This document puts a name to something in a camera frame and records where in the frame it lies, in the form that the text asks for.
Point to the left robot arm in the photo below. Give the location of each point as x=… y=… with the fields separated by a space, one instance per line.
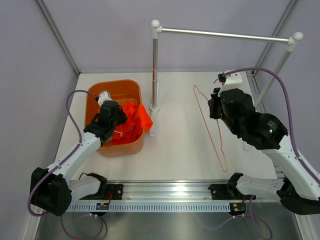
x=52 y=189

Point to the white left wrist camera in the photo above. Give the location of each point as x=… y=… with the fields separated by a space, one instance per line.
x=102 y=97

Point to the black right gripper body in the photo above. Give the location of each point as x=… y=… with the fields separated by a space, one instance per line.
x=217 y=109

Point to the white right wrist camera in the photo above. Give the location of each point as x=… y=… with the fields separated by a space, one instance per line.
x=230 y=81

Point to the white slotted cable duct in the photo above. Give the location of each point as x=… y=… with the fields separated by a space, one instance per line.
x=157 y=207

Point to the orange shorts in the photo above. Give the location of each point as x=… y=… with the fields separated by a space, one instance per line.
x=137 y=122

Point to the metal clothes rack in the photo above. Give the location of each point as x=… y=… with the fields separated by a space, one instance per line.
x=203 y=48

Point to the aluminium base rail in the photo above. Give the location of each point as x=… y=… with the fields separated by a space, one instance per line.
x=172 y=190

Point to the orange plastic basket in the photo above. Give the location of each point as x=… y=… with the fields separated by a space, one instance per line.
x=127 y=93

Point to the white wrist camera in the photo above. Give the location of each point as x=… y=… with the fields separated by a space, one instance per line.
x=230 y=81
x=102 y=97

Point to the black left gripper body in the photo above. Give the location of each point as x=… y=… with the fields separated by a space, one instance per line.
x=120 y=119

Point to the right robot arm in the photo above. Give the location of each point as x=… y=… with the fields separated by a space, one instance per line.
x=297 y=190

